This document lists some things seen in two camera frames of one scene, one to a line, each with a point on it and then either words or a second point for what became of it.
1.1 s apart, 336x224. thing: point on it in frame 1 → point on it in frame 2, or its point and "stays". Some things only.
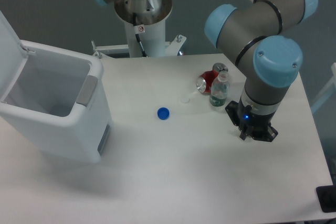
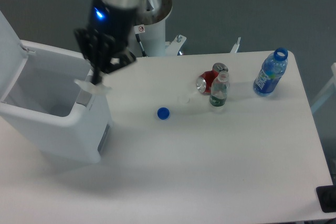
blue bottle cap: x=163 y=113 stays
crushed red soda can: x=203 y=82 stays
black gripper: x=250 y=123 → x=105 y=44
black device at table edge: x=326 y=198 stays
